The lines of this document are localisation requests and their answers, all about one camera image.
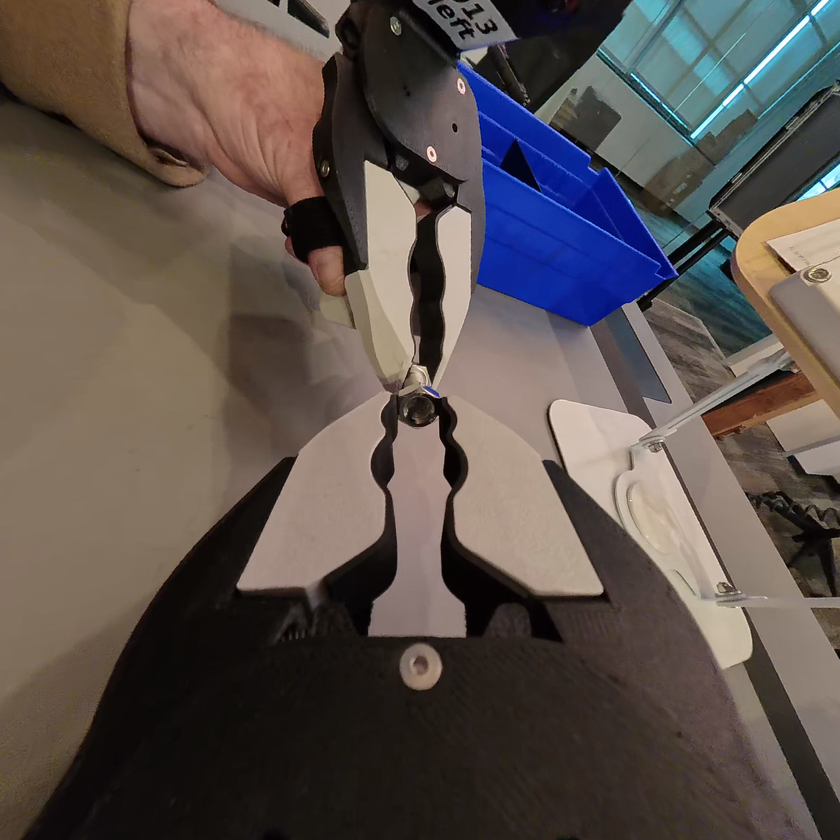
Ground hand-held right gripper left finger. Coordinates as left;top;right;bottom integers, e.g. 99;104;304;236
235;392;403;621

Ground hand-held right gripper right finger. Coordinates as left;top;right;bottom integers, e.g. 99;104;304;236
430;394;606;636

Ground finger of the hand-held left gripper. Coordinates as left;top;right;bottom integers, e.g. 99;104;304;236
344;162;431;396
415;203;476;392

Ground blue plastic bin with divider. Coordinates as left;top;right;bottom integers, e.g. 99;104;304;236
457;61;679;327

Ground steel hex nut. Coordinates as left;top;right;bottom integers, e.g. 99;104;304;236
398;392;439;432

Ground grey desk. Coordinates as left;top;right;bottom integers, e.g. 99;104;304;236
0;92;828;840

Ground person's left hand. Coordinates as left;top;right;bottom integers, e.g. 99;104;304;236
126;0;347;298

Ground white document stand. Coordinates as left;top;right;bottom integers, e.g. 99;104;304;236
548;348;840;670

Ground black bin divider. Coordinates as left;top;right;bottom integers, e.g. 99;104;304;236
502;139;543;193

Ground brown cardboard boxes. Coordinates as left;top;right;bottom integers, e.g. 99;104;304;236
643;108;756;217

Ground brown wooden box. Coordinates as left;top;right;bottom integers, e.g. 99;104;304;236
702;371;821;439

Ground wooden instruction board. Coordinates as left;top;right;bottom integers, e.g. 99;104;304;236
730;189;840;421

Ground black framed display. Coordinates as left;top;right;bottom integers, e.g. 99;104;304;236
707;84;840;238

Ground white acrylic sheet holder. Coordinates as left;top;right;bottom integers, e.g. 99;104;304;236
768;262;840;345

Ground printed instruction sheet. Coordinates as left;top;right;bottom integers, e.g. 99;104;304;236
766;220;840;277

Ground dark desk cable flap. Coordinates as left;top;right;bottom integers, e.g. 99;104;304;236
604;307;672;404

